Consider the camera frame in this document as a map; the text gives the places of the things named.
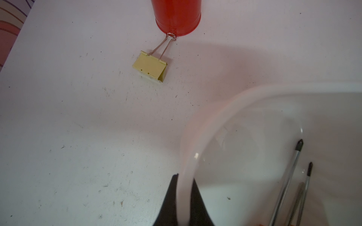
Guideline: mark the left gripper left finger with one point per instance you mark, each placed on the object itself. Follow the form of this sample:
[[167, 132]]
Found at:
[[167, 215]]

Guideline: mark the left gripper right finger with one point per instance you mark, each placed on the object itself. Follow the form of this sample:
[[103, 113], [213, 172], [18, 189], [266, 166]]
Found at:
[[198, 213]]

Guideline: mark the white plastic storage box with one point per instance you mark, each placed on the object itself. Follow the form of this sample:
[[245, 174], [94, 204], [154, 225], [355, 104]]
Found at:
[[239, 151]]

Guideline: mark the black shaft screwdriver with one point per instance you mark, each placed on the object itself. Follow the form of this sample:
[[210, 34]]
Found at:
[[292, 211]]

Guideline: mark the orange screwdriver in box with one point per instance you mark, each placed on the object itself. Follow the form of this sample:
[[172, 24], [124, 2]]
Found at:
[[288, 177]]

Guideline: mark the small yellow block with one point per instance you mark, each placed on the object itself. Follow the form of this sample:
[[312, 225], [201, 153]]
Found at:
[[151, 66]]

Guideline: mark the red metal cup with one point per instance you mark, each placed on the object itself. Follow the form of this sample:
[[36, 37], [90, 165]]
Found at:
[[179, 17]]

